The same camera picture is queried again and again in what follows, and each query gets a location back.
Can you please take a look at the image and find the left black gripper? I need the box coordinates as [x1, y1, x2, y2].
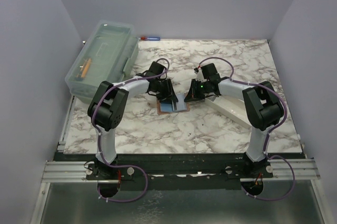
[153, 79, 178, 104]

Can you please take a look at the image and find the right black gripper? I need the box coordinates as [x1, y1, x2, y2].
[184, 79, 210, 103]

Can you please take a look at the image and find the tan leather card holder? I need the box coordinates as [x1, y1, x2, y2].
[150, 93, 190, 115]

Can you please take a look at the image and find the silver grey credit card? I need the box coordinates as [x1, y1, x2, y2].
[174, 93, 187, 112]

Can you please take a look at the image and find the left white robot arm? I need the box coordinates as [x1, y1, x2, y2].
[87, 60, 178, 179]

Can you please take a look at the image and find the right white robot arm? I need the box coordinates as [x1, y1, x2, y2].
[184, 63, 287, 178]

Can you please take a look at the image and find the white rectangular tray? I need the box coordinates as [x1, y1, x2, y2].
[205, 96, 251, 129]

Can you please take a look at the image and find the red blue screwdriver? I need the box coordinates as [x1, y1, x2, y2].
[139, 36, 161, 41]

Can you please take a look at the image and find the clear green plastic box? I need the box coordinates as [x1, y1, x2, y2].
[65, 20, 138, 104]

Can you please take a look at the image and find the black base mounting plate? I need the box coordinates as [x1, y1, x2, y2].
[54, 152, 274, 191]

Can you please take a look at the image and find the orange tool inside box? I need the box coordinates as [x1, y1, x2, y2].
[76, 58, 92, 80]

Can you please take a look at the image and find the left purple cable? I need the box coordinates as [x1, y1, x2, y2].
[91, 58, 170, 203]

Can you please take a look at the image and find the purple cable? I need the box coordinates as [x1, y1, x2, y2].
[91, 58, 170, 203]
[197, 57, 296, 201]

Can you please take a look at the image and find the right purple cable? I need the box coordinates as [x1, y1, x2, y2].
[197, 57, 296, 201]

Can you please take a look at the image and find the aluminium rail frame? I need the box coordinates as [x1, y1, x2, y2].
[39, 97, 321, 182]

